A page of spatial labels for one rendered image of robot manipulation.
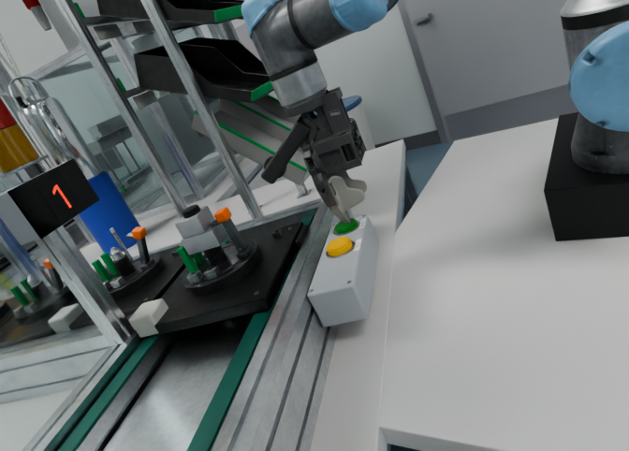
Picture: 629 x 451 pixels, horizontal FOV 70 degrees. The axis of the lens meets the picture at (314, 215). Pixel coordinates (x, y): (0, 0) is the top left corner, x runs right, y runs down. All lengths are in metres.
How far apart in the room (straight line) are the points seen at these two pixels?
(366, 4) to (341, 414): 0.49
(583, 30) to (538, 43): 3.23
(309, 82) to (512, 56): 3.22
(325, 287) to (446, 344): 0.17
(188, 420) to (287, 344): 0.16
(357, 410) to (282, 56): 0.46
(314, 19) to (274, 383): 0.43
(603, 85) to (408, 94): 3.62
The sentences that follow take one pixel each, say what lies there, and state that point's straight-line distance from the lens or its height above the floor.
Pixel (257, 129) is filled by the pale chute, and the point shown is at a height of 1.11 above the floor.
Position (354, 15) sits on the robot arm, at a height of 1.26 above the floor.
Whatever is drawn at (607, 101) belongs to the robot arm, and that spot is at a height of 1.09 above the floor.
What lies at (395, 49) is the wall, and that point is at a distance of 4.05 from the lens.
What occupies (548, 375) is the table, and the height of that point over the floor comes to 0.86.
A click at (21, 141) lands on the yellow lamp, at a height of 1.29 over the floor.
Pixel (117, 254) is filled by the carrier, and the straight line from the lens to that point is 0.98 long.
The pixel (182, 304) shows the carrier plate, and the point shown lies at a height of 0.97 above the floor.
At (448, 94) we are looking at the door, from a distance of 3.97.
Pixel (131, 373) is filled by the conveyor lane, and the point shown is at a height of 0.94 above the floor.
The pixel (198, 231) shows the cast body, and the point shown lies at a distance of 0.75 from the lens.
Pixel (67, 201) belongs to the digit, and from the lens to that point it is 0.72.
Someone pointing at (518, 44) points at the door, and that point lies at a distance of 3.78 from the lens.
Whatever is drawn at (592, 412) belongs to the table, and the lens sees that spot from 0.52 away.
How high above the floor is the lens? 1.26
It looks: 20 degrees down
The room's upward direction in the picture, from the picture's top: 24 degrees counter-clockwise
